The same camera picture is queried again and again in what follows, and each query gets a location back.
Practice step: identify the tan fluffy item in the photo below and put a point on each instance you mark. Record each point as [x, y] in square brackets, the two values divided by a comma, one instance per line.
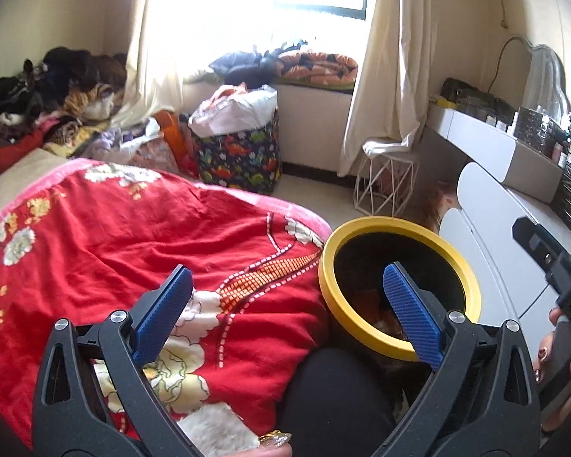
[440, 204]

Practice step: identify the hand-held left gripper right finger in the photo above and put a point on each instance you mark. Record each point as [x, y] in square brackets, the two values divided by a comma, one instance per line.
[414, 314]

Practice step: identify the orange patterned blanket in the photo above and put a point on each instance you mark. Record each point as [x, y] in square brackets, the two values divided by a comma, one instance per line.
[319, 69]

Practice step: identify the dark green bag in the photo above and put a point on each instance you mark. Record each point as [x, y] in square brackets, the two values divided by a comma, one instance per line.
[466, 91]

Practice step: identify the dark jacket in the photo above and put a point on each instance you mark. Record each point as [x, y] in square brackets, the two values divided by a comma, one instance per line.
[247, 69]

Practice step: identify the yellow rimmed black trash bin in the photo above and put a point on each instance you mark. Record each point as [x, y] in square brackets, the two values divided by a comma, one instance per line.
[385, 224]

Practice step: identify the pile of clothes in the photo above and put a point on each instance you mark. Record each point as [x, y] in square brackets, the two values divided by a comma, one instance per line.
[52, 90]

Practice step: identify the white window seat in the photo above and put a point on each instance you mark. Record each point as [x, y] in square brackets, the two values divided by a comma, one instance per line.
[314, 128]

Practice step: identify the red floral blanket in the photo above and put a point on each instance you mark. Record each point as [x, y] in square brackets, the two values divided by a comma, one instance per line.
[123, 247]

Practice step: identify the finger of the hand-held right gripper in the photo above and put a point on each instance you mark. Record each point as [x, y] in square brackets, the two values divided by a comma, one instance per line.
[537, 245]

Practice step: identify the orange bag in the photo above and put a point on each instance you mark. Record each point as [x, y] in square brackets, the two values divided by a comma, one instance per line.
[171, 138]

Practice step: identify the cream curtain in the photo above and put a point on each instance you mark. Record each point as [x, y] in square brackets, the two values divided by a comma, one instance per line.
[390, 66]
[162, 47]

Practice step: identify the person's left forearm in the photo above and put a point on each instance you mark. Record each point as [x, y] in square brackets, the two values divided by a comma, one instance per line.
[219, 431]

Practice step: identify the vanity mirror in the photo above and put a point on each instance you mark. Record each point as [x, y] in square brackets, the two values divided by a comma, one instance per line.
[547, 81]

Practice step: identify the dinosaur print storage basket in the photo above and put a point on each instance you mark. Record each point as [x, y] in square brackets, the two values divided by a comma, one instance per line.
[238, 162]

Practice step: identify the lavender cloth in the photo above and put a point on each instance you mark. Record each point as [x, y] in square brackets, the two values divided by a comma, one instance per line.
[119, 143]

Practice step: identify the person's right hand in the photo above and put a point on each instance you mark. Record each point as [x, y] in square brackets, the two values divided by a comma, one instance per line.
[559, 409]

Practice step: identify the white plastic bag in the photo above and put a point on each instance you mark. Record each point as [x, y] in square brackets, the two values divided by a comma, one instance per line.
[238, 109]

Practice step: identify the floral fabric bag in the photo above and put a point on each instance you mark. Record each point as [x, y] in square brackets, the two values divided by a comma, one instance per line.
[152, 157]

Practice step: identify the person's left hand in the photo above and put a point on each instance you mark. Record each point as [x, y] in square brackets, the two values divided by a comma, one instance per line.
[273, 442]

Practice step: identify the person's black trouser leg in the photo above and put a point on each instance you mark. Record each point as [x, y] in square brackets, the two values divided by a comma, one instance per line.
[333, 409]

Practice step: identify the row of cosmetic bottles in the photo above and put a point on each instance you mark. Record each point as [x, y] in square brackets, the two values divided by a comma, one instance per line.
[533, 123]

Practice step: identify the beige bed sheet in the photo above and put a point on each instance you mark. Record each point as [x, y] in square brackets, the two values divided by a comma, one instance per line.
[14, 176]

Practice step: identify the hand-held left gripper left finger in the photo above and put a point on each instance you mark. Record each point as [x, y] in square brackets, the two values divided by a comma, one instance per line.
[164, 314]

